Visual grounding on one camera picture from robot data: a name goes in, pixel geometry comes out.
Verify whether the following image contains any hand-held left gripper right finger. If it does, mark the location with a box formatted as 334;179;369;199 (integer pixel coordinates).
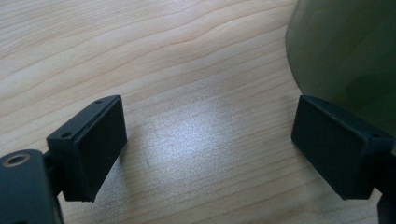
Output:
290;94;396;201

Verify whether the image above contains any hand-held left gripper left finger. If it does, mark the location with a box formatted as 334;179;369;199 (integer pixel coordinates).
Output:
46;94;128;203

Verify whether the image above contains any green plastic bin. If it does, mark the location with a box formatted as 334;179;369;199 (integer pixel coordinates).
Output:
285;0;396;138

